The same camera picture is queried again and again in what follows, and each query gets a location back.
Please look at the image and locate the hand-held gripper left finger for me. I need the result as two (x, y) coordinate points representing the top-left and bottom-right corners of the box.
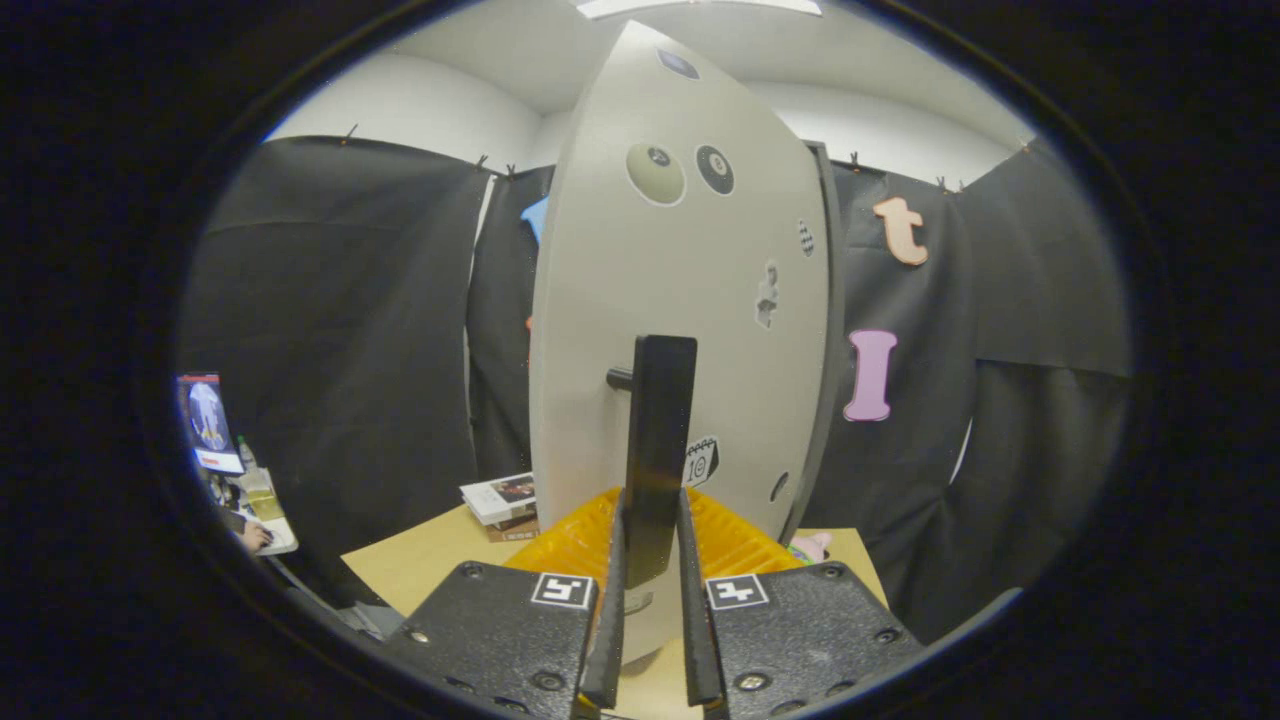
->
(385, 487), (629, 720)

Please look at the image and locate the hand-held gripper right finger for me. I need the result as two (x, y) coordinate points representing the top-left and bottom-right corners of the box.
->
(676, 487), (926, 720)

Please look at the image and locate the black door handle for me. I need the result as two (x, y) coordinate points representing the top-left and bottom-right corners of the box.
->
(606, 335), (699, 589)

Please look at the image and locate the white shoe cabinet door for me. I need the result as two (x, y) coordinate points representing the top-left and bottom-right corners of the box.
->
(528, 20), (833, 666)

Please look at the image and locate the grey shoe cabinet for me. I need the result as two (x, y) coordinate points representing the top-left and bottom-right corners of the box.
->
(780, 140), (846, 546)

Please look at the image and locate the white book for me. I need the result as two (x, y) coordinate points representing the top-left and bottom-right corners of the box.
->
(460, 473), (538, 526)

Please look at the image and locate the white desk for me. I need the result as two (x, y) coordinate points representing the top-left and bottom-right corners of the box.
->
(215, 470), (299, 557)

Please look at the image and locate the black backdrop cloth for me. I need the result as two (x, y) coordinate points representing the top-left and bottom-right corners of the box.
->
(180, 135), (1131, 646)

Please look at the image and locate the computer screen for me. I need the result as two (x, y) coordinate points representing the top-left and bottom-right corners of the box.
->
(178, 373), (246, 474)

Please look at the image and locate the large ceiling light panel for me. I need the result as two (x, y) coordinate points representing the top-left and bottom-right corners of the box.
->
(575, 0), (823, 19)

